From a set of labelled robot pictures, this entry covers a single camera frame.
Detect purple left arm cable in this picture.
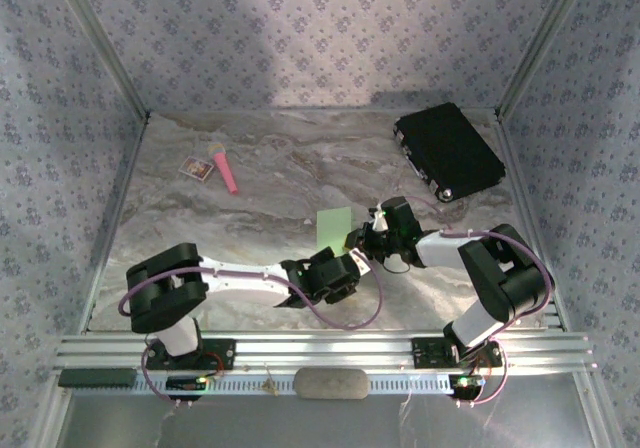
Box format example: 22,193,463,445
118,260,385,408

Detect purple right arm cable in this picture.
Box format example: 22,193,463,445
403,195,557,408

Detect aluminium side frame rail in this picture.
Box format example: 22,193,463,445
494,110,569,334
79,112,151,334

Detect aluminium mounting rail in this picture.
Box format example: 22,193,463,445
55,331,599,373

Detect small printed card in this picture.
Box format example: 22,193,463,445
178,155,216,183

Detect light green paper sheet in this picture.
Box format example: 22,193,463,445
316,206,354,258

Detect grey oval stone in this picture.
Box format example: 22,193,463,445
292,367,371,400

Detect pink toy microphone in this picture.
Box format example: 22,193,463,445
207,141,240,197

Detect long black bar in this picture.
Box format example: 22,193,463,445
58,367,137,388

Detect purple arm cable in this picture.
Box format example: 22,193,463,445
403,195,557,408
118,260,385,408

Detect black hard case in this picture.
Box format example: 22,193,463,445
393,101,507,204

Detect aluminium frame post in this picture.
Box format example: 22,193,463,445
495,0,599,119

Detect grey metal sheet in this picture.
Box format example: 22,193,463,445
52,392,614,448

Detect slotted cable duct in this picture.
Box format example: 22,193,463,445
134,370,509,398

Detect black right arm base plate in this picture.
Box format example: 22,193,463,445
411,336,504,369

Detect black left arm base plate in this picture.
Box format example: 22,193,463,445
144,337,237,372

